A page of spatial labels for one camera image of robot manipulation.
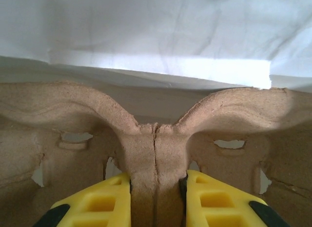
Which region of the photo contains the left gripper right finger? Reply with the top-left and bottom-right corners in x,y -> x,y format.
179,169 -> 292,227

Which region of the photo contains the brown pulp cup carrier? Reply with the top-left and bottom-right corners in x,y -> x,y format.
0,81 -> 312,227

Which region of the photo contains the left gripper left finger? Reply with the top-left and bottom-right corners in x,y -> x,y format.
31,172 -> 132,227

